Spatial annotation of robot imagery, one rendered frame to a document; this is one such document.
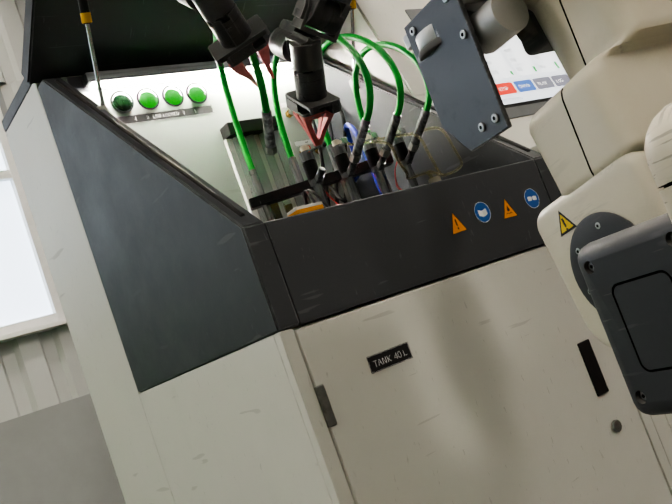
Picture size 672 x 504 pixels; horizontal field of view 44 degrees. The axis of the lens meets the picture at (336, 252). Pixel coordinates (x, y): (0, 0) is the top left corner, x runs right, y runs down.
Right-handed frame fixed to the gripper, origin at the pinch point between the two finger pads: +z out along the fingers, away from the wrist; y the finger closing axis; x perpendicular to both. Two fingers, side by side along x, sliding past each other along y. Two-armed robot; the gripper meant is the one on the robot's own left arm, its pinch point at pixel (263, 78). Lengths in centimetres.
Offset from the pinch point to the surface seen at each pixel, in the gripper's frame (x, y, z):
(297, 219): 32.6, 7.5, 5.0
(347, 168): -1.5, -4.2, 27.7
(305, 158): -2.2, 1.6, 20.6
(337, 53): -48, -19, 32
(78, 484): -220, 225, 277
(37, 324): -294, 198, 215
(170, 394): 22, 46, 31
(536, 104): -26, -53, 62
